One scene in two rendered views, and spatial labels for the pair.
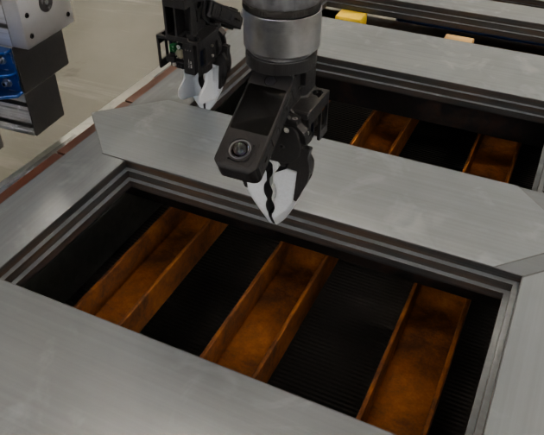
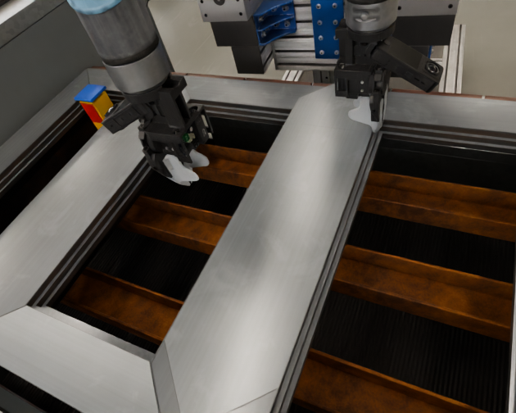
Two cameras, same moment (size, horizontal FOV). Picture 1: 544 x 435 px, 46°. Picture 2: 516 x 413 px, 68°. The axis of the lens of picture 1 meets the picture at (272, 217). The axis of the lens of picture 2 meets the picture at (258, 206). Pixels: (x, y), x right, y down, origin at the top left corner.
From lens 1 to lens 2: 0.92 m
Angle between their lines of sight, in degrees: 68
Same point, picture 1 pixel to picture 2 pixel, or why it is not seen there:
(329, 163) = (301, 219)
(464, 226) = (215, 323)
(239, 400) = (94, 201)
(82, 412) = (105, 152)
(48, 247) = (220, 111)
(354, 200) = (250, 239)
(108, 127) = (331, 90)
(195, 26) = (350, 57)
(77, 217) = (242, 111)
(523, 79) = not seen: outside the picture
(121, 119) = not seen: hidden behind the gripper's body
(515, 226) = (212, 369)
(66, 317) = not seen: hidden behind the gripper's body
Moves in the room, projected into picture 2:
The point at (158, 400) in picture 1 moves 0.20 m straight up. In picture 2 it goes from (103, 174) to (45, 94)
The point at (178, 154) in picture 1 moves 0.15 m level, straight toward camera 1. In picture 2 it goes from (302, 130) to (231, 151)
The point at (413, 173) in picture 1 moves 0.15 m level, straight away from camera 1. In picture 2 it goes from (291, 284) to (400, 297)
